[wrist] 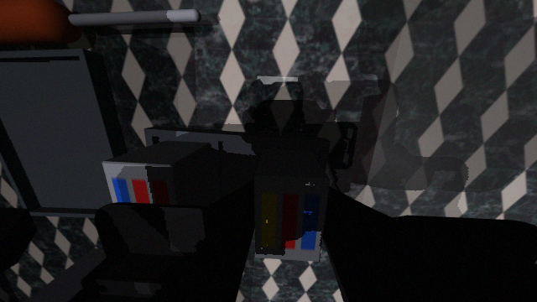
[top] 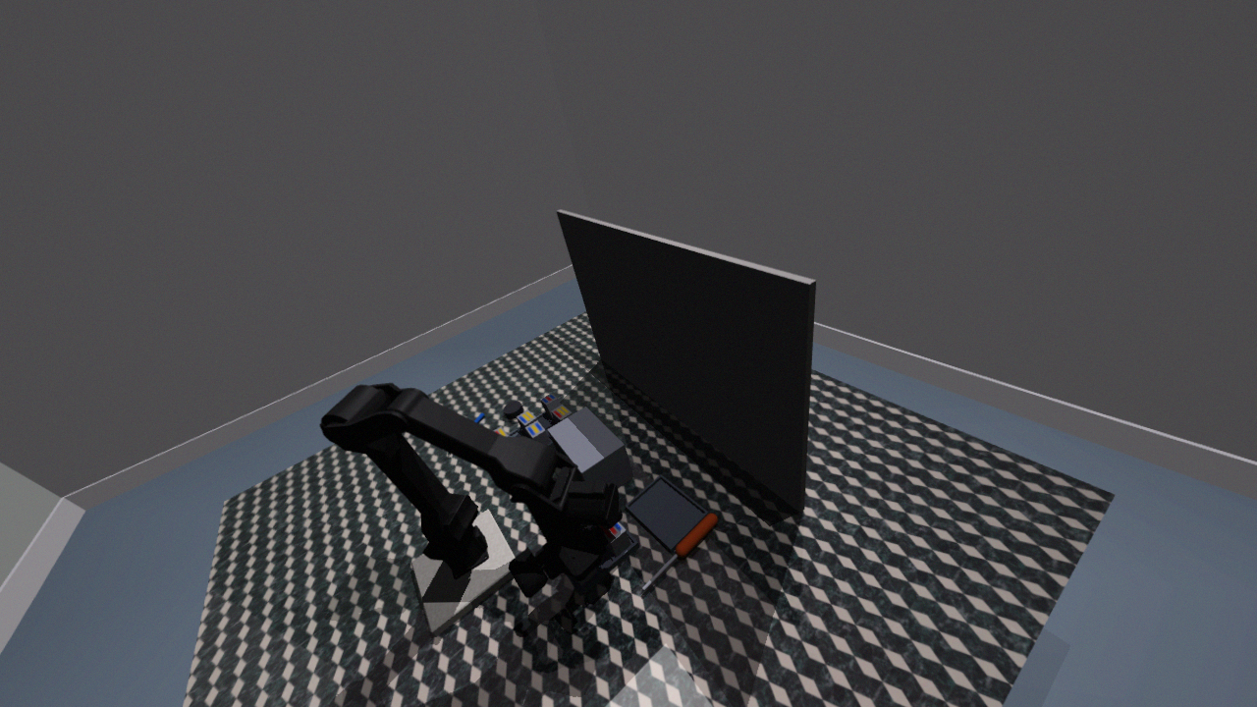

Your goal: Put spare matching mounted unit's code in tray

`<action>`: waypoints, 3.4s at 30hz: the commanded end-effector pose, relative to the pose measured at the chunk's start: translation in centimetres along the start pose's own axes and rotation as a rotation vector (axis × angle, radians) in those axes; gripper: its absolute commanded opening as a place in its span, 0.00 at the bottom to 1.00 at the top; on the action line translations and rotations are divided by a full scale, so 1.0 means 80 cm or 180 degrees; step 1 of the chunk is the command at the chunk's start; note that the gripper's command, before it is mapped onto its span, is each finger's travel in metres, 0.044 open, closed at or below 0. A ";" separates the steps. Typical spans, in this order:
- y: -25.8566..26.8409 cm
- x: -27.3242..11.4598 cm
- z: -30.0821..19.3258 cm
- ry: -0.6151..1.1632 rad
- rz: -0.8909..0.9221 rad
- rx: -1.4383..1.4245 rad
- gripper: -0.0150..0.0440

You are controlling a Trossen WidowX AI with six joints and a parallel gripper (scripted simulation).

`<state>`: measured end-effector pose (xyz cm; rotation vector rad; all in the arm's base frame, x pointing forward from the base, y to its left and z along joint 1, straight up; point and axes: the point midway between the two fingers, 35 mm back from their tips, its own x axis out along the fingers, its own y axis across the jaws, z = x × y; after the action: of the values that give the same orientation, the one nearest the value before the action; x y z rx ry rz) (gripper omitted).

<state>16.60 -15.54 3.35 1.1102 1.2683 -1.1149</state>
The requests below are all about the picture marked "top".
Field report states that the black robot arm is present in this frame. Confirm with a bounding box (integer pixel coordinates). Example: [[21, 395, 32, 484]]
[[319, 382, 618, 581]]

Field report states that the black flat panel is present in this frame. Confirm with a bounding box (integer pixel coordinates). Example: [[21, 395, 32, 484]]
[[557, 209, 816, 512]]

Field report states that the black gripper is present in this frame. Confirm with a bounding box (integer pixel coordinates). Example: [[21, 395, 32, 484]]
[[509, 520, 574, 598]]

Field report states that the orange-handled screwdriver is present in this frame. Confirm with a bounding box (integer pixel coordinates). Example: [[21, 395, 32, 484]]
[[642, 515, 718, 591]]

